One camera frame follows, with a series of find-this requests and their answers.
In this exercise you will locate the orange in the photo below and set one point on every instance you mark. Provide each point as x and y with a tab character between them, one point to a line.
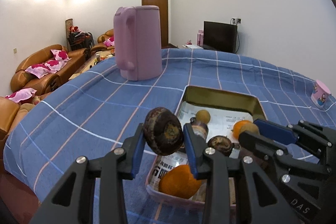
238	127
179	182

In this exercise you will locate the blue plaid tablecloth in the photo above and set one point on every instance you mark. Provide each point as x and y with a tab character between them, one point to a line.
92	108

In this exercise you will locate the dark purple mangosteen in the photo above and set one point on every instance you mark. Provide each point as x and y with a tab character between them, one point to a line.
220	144
162	132

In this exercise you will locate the pink metal tin box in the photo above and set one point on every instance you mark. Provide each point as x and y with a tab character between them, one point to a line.
220	98

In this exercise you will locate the pink electric kettle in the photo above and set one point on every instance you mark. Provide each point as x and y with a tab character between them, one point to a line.
141	43

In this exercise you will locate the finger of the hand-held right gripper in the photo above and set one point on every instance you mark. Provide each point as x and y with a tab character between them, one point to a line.
275	130
260	145

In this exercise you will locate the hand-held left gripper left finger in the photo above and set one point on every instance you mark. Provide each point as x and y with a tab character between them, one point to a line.
137	153

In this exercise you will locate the white television cabinet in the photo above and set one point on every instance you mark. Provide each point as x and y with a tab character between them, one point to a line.
193	47

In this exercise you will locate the brown wooden door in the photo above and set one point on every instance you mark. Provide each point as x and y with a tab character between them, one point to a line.
157	1

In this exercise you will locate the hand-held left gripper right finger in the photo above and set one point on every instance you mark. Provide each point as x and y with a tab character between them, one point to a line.
190	150

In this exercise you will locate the dark rack with red toys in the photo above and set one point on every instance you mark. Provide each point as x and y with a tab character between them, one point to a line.
81	39

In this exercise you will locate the brown longan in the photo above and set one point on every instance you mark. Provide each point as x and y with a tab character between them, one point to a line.
203	116
250	129

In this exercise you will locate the purple sugarcane piece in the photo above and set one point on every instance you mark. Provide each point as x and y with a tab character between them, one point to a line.
200	130

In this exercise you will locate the pink cartoon cup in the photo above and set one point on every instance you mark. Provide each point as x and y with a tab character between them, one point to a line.
321	94

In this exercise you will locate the printed paper leaflet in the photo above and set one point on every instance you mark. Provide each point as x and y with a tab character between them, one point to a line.
228	116

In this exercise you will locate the brown leather armchair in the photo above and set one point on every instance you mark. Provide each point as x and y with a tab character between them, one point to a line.
9	119

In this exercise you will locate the pink floral cushion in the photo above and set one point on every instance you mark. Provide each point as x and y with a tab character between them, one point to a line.
61	55
43	69
21	95

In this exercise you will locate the wall power socket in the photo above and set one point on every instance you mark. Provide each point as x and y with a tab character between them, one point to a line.
236	20

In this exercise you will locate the long brown leather sofa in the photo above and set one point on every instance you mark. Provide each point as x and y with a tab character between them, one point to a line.
31	56

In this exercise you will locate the black television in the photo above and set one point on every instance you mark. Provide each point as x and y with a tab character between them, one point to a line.
220	36

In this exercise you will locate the small brown leather sofa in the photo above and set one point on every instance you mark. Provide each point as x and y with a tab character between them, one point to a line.
101	39

